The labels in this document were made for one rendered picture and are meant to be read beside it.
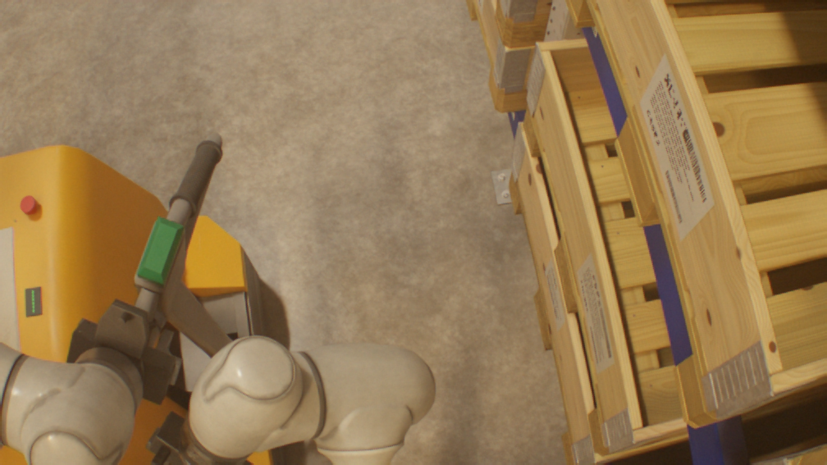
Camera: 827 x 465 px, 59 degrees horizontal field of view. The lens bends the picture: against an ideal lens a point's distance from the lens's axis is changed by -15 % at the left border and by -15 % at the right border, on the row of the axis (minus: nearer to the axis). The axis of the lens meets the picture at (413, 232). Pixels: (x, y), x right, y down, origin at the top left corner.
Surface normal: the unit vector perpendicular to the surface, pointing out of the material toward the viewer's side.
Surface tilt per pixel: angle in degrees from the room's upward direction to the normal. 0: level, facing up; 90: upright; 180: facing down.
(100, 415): 66
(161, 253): 16
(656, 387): 0
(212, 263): 22
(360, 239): 0
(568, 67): 90
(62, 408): 43
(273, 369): 34
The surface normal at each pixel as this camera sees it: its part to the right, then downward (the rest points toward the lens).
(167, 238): 0.26, -0.26
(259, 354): 0.36, -0.69
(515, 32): 0.17, 0.92
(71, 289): 0.69, -0.36
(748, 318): -0.98, 0.17
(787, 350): 0.00, -0.35
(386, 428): 0.59, 0.04
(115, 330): 0.09, 0.22
